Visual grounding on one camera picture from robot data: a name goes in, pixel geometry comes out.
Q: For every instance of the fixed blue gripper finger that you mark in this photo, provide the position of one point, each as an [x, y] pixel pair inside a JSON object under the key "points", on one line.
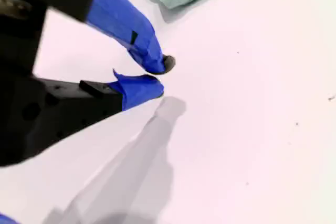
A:
{"points": [[118, 14]]}

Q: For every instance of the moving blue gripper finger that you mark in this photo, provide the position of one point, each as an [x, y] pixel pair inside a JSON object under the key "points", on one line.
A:
{"points": [[78, 108]]}

